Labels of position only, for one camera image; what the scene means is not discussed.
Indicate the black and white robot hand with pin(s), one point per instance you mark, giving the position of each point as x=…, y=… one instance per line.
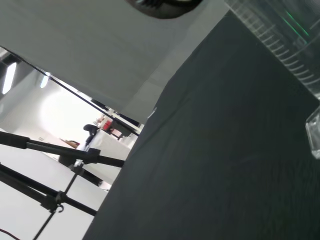
x=165, y=11

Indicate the clear tape strip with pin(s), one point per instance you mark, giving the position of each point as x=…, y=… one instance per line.
x=152, y=113

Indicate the ceiling light panel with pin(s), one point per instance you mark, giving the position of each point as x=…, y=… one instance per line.
x=9, y=78
x=45, y=80

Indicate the black bench cloth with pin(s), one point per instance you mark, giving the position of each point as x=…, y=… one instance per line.
x=200, y=162

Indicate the black tripod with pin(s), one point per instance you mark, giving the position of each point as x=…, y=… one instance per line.
x=15, y=141

